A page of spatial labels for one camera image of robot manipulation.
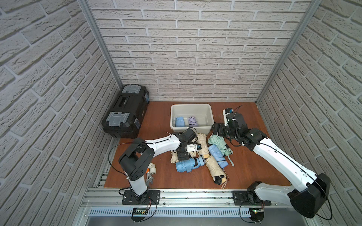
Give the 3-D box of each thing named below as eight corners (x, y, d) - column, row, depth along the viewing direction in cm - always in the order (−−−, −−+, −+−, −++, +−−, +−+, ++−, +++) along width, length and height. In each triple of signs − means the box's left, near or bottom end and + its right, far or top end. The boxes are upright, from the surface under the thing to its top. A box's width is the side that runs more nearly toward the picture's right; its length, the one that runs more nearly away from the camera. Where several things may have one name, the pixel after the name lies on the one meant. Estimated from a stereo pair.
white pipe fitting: (148, 174, 83) (147, 172, 79) (150, 164, 86) (149, 162, 83) (155, 174, 83) (154, 172, 80) (156, 164, 86) (155, 162, 83)
